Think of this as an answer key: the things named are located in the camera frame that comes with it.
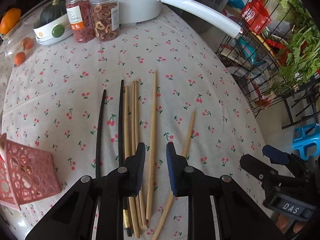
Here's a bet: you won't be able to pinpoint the black chopstick gold band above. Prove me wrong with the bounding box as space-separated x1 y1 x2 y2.
118 80 132 237

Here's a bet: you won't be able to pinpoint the pink perforated utensil basket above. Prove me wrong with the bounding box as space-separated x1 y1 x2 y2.
1 133 61 210

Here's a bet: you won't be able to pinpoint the light bamboo chopstick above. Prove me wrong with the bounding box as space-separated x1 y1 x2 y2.
150 110 196 240

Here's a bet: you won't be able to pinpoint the person's right hand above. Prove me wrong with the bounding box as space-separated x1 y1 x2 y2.
276 214 306 233

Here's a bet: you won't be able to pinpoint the blue plastic stool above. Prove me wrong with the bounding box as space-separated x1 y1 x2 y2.
292 123 319 160

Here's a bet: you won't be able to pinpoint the green leafy vegetables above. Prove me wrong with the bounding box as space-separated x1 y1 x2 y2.
264 0 319 94

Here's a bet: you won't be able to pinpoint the cherry print tablecloth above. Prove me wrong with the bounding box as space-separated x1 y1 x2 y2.
1 7 264 239

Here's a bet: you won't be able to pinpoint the red snack package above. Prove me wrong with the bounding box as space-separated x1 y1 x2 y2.
241 0 271 35

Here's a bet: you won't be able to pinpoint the glass jar with tangerines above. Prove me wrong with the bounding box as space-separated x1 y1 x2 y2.
3 21 36 67

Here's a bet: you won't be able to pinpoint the white bowl green knob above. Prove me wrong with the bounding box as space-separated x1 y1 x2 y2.
33 14 72 46

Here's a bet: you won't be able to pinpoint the white electric cooking pot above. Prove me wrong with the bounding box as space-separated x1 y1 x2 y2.
118 0 243 38

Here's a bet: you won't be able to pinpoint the jar of red berries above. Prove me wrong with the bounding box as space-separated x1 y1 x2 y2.
66 0 95 43

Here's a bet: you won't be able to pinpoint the dark green squash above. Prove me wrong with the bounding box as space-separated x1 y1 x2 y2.
40 0 67 25

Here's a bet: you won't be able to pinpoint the large orange fruit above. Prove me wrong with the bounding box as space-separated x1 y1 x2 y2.
0 8 21 35

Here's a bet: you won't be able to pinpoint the jar of dried fruit rings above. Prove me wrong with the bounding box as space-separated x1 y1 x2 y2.
89 0 120 42

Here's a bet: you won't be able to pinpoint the black wire rack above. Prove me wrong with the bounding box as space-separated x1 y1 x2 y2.
217 0 319 127

